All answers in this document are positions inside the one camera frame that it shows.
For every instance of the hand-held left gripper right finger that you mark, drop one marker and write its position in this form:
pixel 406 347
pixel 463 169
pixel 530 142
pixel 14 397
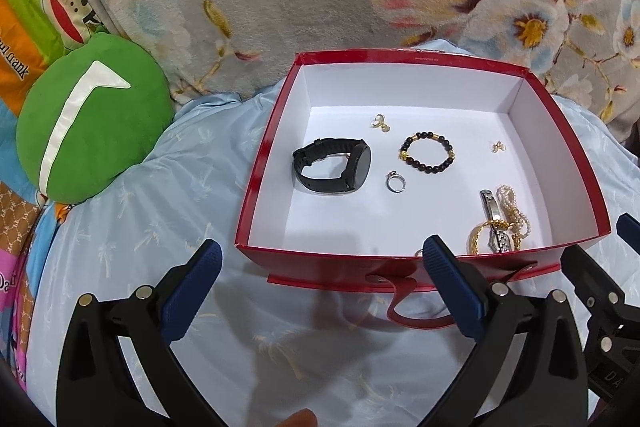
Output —
pixel 452 289

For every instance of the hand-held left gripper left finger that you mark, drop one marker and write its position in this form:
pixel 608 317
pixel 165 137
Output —
pixel 192 294

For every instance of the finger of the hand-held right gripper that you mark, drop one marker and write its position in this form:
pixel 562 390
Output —
pixel 585 269
pixel 629 233

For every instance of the gold bangle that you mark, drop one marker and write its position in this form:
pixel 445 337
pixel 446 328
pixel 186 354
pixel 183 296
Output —
pixel 474 237

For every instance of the silver metal wrist watch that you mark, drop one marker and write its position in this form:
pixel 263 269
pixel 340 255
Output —
pixel 491 212

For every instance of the red cardboard box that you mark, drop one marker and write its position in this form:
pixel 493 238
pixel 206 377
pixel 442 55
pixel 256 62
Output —
pixel 280 187

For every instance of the small gold earring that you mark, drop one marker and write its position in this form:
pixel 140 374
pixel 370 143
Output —
pixel 498 146
pixel 378 122

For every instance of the black wrist watch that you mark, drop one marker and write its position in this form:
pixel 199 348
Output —
pixel 350 167

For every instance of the person's left hand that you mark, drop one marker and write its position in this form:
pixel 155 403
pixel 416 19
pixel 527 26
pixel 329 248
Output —
pixel 299 419

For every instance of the light blue bedsheet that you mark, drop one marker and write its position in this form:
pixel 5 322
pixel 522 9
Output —
pixel 165 217

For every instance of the green round cushion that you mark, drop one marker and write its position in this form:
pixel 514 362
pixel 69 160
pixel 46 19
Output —
pixel 100 117

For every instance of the colourful printed blanket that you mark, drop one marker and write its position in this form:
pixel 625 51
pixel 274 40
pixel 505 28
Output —
pixel 30 37

